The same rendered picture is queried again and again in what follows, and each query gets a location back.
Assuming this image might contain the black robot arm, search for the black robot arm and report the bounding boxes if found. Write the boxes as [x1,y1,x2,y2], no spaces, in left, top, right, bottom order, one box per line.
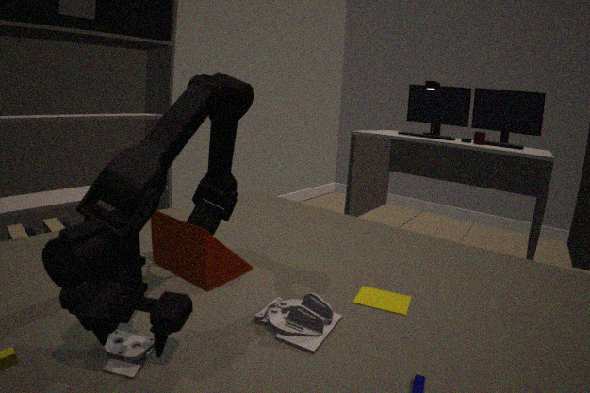
[41,72,254,334]

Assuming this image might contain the yellow rectangular block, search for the yellow rectangular block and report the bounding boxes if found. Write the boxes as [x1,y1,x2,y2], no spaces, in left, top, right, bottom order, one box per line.
[0,347,18,370]

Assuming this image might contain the yellow flat rectangular plate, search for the yellow flat rectangular plate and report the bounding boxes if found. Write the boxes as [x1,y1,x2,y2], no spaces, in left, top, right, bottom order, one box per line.
[353,286,411,316]

